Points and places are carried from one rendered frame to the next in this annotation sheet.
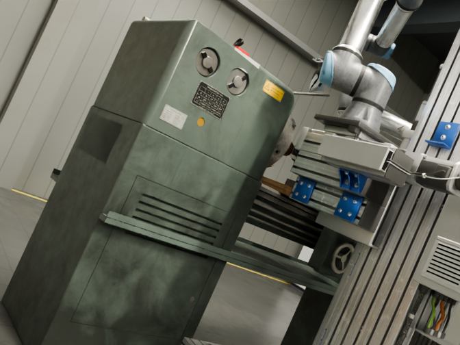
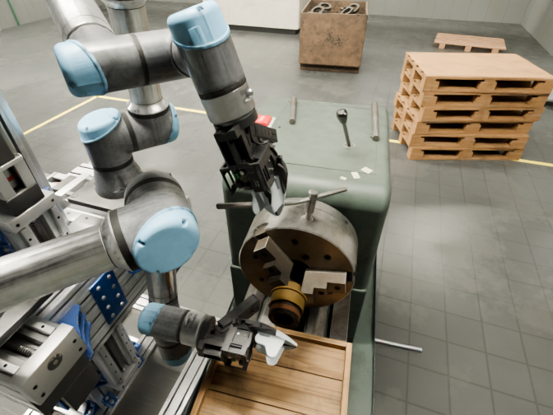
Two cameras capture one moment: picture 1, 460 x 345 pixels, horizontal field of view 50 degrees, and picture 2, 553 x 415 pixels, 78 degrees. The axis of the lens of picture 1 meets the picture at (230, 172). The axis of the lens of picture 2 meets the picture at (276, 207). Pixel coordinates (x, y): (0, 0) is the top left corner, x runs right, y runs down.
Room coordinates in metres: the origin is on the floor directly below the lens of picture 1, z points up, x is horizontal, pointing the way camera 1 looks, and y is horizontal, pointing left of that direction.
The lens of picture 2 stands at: (2.72, -0.50, 1.79)
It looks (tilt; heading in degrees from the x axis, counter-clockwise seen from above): 40 degrees down; 142
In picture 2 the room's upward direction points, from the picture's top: straight up
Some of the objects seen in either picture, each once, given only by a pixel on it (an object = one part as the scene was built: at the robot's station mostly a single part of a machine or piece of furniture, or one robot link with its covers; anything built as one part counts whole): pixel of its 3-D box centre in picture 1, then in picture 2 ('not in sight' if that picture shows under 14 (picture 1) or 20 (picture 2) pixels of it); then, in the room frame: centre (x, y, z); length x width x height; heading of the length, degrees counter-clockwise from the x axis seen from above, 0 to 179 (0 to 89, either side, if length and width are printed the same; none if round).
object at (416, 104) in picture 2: not in sight; (461, 104); (1.26, 2.99, 0.41); 1.14 x 0.78 x 0.81; 51
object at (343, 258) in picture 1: (342, 250); not in sight; (2.44, -0.67, 0.73); 0.27 x 0.12 x 0.27; 129
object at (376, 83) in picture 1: (374, 86); (107, 136); (1.73, -0.34, 1.33); 0.13 x 0.12 x 0.14; 85
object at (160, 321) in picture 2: not in sight; (165, 322); (2.21, -0.43, 1.07); 0.11 x 0.08 x 0.09; 39
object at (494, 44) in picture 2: not in sight; (468, 43); (-0.60, 6.78, 0.05); 1.24 x 0.83 x 0.11; 30
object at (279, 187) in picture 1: (280, 189); (276, 385); (2.42, -0.26, 0.89); 0.36 x 0.30 x 0.04; 39
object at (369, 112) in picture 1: (362, 117); (116, 171); (1.73, -0.35, 1.21); 0.15 x 0.15 x 0.10
